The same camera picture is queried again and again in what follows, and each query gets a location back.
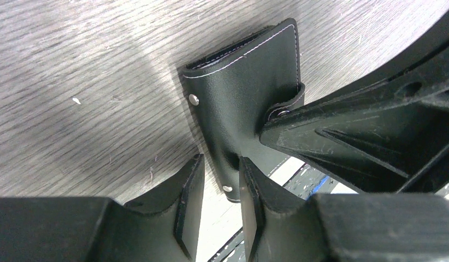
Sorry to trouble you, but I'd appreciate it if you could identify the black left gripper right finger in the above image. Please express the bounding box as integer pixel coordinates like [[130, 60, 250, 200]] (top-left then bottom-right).
[[239, 156, 449, 262]]

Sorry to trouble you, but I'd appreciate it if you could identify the black leather card holder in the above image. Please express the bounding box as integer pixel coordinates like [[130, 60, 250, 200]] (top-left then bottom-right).
[[181, 18, 305, 203]]

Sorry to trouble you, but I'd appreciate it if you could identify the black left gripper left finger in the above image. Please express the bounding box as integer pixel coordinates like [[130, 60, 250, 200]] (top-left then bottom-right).
[[0, 154, 205, 261]]

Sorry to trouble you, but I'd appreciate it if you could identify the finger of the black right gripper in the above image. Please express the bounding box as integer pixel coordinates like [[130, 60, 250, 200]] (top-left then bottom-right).
[[260, 14, 449, 193]]

